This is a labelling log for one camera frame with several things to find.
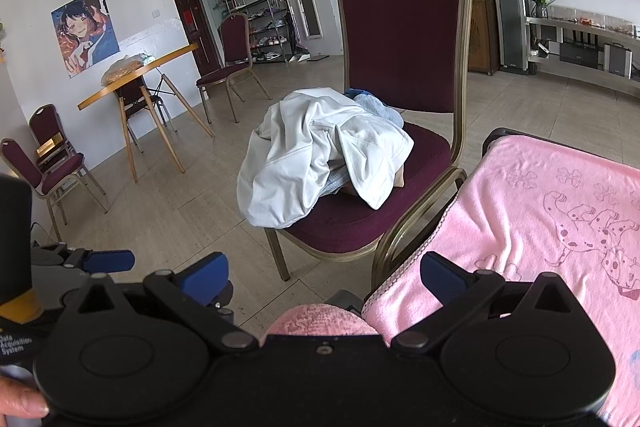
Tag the anime poster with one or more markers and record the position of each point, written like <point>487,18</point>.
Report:
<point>85,34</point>

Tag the white printed t-shirt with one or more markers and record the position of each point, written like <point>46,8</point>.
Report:
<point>309,145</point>

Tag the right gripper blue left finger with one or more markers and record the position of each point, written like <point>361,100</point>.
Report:
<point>189,298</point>

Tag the pink dalmatian blanket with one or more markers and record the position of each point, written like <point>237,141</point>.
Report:
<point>530,206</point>

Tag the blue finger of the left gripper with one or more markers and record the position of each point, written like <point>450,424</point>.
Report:
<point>108,261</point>

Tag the wooden cabinet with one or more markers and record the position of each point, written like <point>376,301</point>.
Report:
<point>484,43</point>

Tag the person's left hand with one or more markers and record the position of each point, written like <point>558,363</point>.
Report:
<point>20,400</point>

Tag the light blue knit garment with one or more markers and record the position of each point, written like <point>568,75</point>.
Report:
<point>375,106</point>

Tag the silver tower speaker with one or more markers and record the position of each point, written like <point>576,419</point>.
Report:
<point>512,30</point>

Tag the silver tv stand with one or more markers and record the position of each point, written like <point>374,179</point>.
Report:
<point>602,50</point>

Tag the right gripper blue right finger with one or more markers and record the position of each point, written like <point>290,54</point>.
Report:
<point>463,295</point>

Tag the maroon chair far left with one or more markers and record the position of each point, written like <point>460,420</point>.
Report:
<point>55,168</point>

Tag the shoe rack shelf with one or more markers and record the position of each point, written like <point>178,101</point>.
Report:
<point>270,30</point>

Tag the wooden round table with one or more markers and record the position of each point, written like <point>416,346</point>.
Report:
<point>135,76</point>

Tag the maroon banquet chair near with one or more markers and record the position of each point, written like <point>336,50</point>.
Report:
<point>412,55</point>

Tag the maroon chair by table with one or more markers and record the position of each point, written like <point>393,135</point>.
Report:
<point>238,64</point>

